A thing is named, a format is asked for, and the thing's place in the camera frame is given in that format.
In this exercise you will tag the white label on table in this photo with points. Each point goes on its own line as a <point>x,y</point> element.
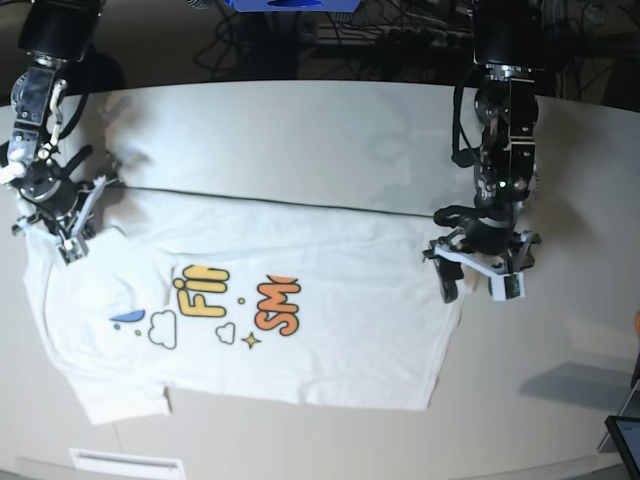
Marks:
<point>130,466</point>

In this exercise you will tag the white printed T-shirt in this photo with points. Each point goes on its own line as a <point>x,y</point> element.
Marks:
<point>302,305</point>

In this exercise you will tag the black power strip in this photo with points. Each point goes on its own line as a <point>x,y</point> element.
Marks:
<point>427,37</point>

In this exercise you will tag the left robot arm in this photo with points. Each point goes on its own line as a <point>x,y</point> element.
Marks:
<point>507,37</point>

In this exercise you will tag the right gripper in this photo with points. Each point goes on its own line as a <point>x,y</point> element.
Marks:
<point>58,202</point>

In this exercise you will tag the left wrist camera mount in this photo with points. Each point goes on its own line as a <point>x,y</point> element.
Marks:
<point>503,282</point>

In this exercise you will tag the dark tablet device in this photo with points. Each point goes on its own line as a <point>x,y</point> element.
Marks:
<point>624,431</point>

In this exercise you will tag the blue box at top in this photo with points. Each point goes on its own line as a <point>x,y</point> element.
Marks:
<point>243,6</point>

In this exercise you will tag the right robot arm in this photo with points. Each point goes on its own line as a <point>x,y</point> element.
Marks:
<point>57,35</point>

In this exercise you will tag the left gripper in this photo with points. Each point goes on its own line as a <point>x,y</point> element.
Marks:
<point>490,237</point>

